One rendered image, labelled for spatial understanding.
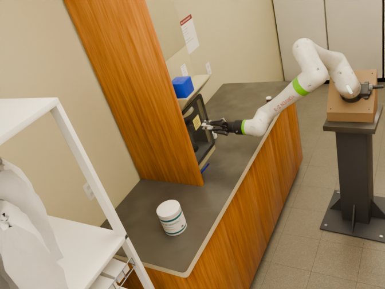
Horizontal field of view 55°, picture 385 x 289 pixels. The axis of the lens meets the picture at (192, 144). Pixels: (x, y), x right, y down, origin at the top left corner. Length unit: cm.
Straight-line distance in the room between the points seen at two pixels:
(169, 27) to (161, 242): 119
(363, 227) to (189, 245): 164
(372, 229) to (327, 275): 54
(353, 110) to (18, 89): 199
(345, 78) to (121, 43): 133
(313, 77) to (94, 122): 127
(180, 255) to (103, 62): 113
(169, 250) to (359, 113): 149
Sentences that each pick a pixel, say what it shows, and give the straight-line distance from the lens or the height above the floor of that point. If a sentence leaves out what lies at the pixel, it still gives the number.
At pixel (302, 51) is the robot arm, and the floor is 159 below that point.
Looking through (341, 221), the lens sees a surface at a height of 1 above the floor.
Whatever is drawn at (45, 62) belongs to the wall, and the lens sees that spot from 208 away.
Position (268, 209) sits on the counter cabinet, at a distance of 294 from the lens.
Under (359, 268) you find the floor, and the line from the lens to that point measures 297.
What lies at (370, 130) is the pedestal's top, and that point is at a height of 93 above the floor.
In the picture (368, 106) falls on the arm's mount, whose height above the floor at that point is 104.
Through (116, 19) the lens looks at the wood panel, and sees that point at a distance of 199.
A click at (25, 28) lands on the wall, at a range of 204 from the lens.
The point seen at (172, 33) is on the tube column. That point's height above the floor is 182.
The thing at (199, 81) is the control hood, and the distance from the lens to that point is 226.
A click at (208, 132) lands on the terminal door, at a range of 249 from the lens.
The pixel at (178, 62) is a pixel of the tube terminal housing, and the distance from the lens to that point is 222.
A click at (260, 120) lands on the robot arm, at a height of 124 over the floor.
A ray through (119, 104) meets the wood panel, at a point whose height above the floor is 153.
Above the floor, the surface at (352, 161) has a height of 61.
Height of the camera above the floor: 234
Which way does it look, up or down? 31 degrees down
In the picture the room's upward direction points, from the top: 18 degrees counter-clockwise
